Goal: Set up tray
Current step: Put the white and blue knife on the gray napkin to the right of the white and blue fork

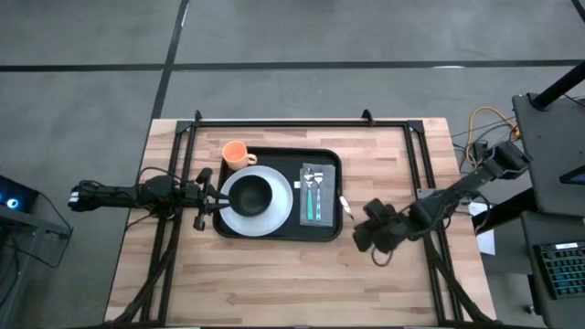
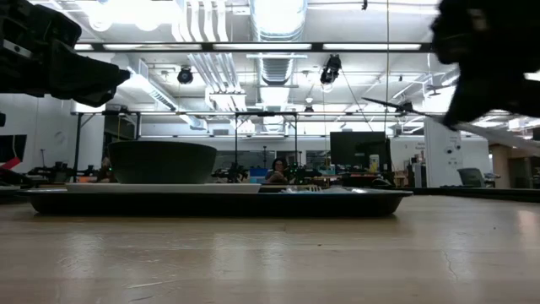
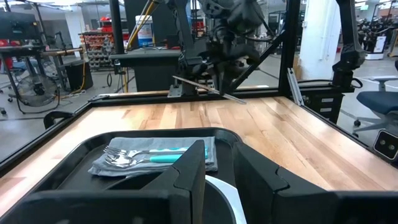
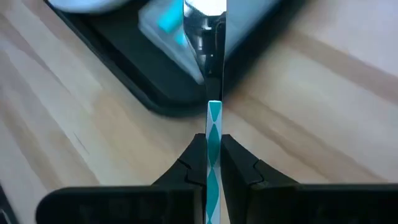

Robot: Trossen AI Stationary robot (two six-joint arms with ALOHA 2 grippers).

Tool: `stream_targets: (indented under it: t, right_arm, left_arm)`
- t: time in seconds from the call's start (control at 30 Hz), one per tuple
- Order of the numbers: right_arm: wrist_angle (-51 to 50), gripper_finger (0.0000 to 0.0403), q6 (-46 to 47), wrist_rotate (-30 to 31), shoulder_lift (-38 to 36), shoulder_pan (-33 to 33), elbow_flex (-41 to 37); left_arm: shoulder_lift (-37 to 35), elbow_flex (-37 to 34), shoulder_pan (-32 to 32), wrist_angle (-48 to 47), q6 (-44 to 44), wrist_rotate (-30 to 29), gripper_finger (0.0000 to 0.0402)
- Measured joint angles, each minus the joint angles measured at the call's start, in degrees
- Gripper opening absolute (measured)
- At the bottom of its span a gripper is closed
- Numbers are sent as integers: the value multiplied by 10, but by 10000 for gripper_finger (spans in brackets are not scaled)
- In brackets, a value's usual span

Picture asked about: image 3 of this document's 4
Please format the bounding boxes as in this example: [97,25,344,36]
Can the blue office chair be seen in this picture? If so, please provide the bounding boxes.
[352,75,398,138]

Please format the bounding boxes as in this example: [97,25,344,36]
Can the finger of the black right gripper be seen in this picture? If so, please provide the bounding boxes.
[213,67,227,95]
[226,62,246,95]

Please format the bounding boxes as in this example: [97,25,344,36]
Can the white round plate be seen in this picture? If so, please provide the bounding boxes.
[203,174,248,224]

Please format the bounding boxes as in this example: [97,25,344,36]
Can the spoon with plain teal handle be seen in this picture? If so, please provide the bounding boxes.
[104,154,208,169]

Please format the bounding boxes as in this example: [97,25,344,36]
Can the grey cloth napkin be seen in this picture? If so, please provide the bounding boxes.
[88,136,218,177]

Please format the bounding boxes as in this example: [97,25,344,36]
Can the black equipment cart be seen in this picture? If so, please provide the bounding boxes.
[109,49,191,93]

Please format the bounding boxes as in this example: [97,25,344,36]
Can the white blue canister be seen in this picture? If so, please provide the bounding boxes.
[134,14,154,48]

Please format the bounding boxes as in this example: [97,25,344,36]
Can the knife with teal patterned handle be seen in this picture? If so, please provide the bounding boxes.
[172,75,247,105]

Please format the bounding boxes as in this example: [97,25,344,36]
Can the black frame handle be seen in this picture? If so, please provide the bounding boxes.
[42,110,75,130]

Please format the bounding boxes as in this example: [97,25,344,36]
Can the black stereo camera box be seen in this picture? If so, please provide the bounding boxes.
[372,129,398,162]

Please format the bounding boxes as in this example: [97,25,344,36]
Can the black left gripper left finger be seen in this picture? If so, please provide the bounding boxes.
[0,139,207,224]

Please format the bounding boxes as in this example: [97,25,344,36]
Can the black monitor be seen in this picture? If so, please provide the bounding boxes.
[0,11,42,41]

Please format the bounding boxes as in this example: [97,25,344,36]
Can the yellow cable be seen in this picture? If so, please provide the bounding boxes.
[123,0,156,94]

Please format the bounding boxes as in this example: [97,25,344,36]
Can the red parts bin rack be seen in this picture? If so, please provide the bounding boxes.
[79,30,116,72]

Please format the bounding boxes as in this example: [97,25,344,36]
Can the workbench with metal legs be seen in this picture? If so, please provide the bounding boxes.
[0,45,85,103]

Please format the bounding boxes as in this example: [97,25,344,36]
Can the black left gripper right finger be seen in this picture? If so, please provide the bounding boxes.
[232,141,398,224]

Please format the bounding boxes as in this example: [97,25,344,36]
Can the red toolbox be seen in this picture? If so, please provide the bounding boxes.
[98,16,113,32]

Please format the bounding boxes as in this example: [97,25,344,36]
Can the black plastic tray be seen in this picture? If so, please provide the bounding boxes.
[1,126,245,224]

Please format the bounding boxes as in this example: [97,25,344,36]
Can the black floor fan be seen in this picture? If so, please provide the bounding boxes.
[14,72,62,114]

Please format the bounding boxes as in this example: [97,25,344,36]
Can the black vertical pole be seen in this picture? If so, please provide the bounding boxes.
[108,0,126,55]

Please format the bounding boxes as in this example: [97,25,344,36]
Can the black drawer cabinet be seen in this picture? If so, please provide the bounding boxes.
[306,91,345,124]

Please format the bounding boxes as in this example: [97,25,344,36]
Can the fork with teal patterned handle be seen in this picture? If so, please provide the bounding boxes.
[103,145,208,158]

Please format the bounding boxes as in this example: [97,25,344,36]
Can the black aluminium table frame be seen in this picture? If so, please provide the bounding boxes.
[0,0,398,177]

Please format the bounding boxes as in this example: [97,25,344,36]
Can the black equipment case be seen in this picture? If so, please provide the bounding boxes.
[63,58,95,92]

